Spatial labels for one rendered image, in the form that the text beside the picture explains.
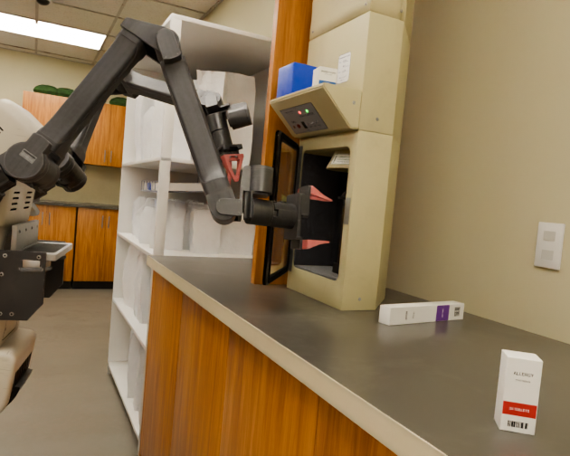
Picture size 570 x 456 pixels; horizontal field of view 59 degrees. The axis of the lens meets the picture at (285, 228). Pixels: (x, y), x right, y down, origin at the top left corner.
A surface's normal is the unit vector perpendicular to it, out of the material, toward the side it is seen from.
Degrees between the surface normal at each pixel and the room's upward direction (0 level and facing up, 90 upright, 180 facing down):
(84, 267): 90
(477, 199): 90
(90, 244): 90
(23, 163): 79
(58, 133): 71
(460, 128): 90
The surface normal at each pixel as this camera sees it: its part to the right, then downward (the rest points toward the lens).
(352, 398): -0.89, -0.06
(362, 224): 0.44, 0.09
